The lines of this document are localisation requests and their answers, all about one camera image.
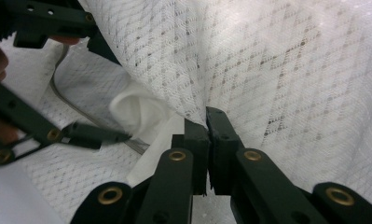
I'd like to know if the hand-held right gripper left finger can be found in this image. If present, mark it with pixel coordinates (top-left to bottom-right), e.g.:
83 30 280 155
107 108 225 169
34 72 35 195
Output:
172 118 212 196

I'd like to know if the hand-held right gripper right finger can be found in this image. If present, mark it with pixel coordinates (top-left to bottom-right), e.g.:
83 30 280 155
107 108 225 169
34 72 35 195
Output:
205 106 245 196

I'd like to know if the white cloth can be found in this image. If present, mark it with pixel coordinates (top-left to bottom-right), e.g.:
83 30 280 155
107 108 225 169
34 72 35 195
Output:
108 88 187 188

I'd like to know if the white mesh laundry bag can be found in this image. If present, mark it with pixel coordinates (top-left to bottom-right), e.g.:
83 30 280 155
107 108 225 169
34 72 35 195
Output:
0 0 372 224

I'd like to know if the white table cover sheet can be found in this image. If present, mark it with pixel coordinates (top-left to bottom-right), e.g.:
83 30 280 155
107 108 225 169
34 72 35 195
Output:
0 161 66 224

